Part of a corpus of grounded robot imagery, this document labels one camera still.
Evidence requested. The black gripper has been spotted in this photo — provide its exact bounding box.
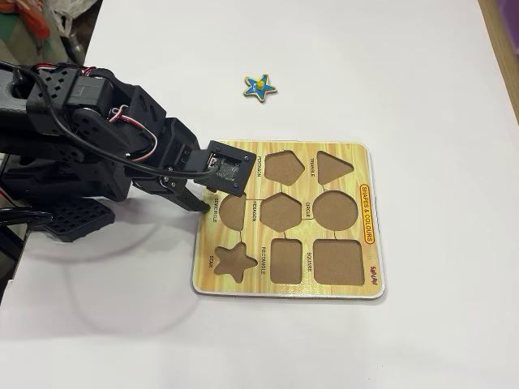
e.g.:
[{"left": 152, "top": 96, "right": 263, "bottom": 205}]
[{"left": 158, "top": 117, "right": 217, "bottom": 215}]

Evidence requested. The blue star puzzle piece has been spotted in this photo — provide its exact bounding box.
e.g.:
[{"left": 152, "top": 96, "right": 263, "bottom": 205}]
[{"left": 242, "top": 73, "right": 278, "bottom": 104}]

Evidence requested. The wooden shape puzzle board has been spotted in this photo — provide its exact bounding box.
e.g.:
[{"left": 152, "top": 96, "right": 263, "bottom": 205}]
[{"left": 190, "top": 139, "right": 385, "bottom": 301}]

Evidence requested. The grey metal object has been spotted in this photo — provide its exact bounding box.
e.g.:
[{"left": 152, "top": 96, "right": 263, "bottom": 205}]
[{"left": 66, "top": 32, "right": 88, "bottom": 62}]

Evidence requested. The white plastic bag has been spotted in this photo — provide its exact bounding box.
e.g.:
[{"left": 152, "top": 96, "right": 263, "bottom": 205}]
[{"left": 47, "top": 0, "right": 88, "bottom": 40}]

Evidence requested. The orange cloth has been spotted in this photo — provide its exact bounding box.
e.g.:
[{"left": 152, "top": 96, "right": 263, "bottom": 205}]
[{"left": 22, "top": 0, "right": 52, "bottom": 37}]

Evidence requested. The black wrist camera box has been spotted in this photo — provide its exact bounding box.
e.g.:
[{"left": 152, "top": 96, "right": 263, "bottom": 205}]
[{"left": 194, "top": 139, "right": 257, "bottom": 195}]

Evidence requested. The red white servo wire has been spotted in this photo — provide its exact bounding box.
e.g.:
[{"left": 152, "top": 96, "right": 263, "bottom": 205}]
[{"left": 105, "top": 104, "right": 160, "bottom": 160}]

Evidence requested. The black grid base plate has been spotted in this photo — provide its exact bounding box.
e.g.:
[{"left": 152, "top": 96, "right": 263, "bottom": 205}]
[{"left": 42, "top": 197, "right": 116, "bottom": 243}]

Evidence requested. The black base cable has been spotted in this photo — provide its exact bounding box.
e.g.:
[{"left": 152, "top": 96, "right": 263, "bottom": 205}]
[{"left": 0, "top": 206, "right": 54, "bottom": 232}]

